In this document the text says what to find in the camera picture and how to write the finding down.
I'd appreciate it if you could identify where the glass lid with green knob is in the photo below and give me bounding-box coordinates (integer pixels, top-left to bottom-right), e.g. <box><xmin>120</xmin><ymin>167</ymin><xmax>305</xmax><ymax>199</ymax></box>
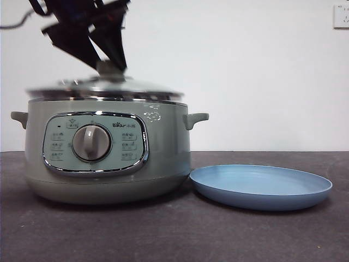
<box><xmin>24</xmin><ymin>61</ymin><xmax>183</xmax><ymax>101</ymax></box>

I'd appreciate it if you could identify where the white wall socket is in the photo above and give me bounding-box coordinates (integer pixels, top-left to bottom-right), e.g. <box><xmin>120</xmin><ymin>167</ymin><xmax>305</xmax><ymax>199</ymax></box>
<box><xmin>333</xmin><ymin>4</ymin><xmax>349</xmax><ymax>30</ymax></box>

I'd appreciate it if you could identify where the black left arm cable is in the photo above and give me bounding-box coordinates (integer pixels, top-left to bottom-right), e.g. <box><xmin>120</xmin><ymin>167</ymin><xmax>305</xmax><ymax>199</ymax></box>
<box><xmin>0</xmin><ymin>7</ymin><xmax>37</xmax><ymax>29</ymax></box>

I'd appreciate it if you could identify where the blue round plate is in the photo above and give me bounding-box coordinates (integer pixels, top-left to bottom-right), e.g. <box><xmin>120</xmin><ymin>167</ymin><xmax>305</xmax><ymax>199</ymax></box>
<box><xmin>189</xmin><ymin>164</ymin><xmax>333</xmax><ymax>212</ymax></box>

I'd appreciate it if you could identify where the pale green electric steamer pot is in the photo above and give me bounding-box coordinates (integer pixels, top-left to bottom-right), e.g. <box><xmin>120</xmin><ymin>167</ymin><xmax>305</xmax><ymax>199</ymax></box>
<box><xmin>10</xmin><ymin>96</ymin><xmax>210</xmax><ymax>206</ymax></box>

